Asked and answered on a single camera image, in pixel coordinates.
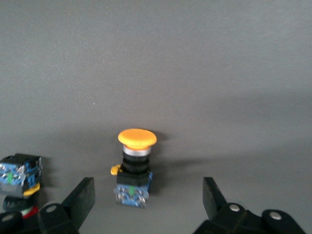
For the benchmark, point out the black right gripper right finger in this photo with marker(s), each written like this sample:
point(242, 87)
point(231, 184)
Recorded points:
point(214, 200)

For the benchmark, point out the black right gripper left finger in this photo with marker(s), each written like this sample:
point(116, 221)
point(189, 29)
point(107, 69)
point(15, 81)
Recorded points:
point(78, 204)

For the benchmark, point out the yellow mushroom push button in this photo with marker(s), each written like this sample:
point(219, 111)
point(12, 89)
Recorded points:
point(136, 168)

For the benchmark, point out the red mushroom push button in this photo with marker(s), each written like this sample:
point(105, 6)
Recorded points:
point(17, 175)

